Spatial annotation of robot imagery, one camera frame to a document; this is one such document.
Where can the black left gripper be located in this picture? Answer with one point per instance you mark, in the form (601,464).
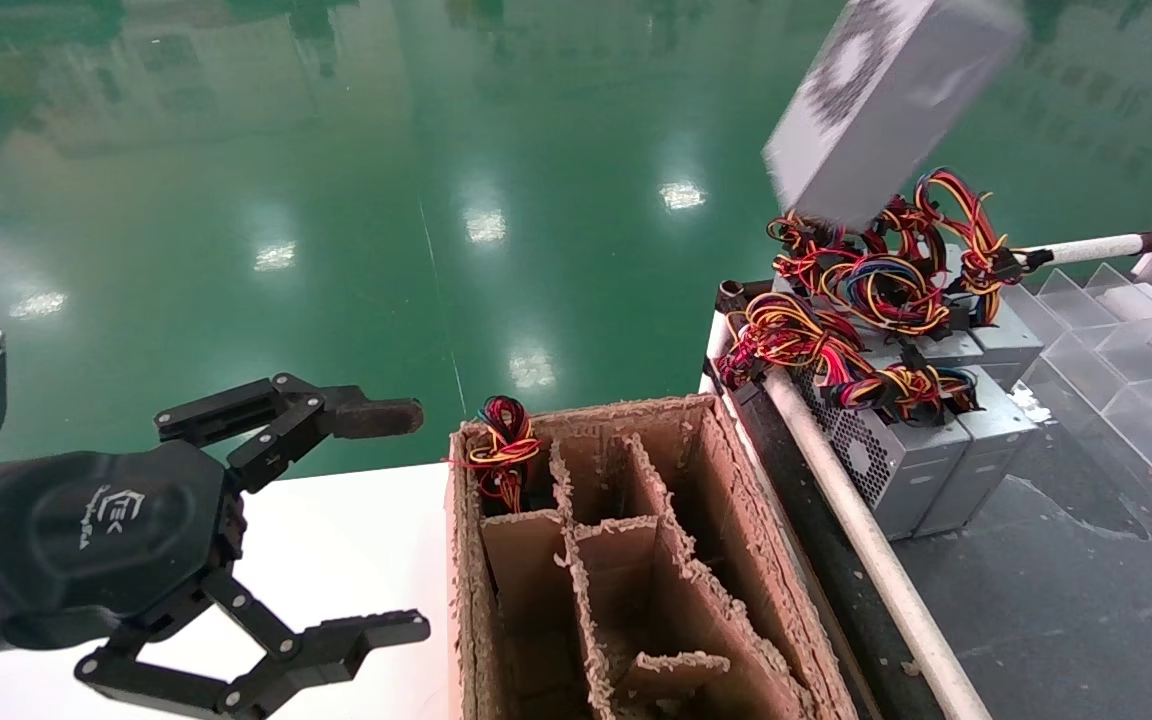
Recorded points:
(106,540)

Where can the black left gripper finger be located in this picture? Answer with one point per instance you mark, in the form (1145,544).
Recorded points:
(376,415)

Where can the white cart side panel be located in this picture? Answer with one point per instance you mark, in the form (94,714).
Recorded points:
(714,350)

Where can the brown cardboard divider box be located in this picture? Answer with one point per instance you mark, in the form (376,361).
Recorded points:
(706,590)

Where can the black round pipe end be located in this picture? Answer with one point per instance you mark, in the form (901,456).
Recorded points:
(731,292)

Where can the clear plastic divider tray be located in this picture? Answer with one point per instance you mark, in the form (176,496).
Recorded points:
(1116,380)

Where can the long white cart rail pipe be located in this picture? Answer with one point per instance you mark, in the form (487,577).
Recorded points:
(866,540)

